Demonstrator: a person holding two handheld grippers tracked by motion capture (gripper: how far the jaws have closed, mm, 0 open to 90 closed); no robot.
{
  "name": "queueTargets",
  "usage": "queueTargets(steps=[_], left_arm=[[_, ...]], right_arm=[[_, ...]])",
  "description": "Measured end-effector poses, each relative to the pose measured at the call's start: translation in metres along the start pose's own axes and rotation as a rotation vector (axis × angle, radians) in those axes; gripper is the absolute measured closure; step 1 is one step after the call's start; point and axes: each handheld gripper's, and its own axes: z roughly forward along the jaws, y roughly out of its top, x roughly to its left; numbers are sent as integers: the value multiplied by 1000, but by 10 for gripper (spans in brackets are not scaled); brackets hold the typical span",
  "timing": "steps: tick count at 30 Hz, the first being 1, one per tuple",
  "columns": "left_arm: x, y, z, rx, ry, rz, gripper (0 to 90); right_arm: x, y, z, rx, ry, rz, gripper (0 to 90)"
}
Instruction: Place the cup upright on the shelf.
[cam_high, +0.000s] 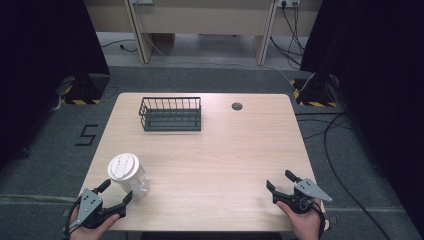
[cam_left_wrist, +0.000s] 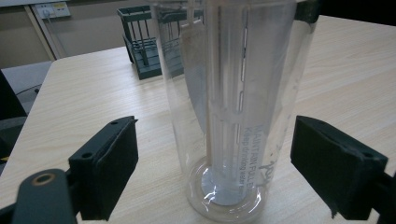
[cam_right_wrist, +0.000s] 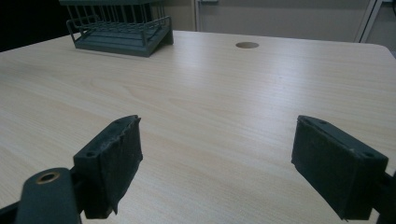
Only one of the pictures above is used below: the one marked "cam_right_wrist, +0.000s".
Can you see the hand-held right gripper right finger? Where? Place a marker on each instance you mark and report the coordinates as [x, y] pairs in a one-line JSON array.
[[336, 168]]

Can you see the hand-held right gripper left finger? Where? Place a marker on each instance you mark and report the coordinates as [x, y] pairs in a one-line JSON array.
[[107, 165]]

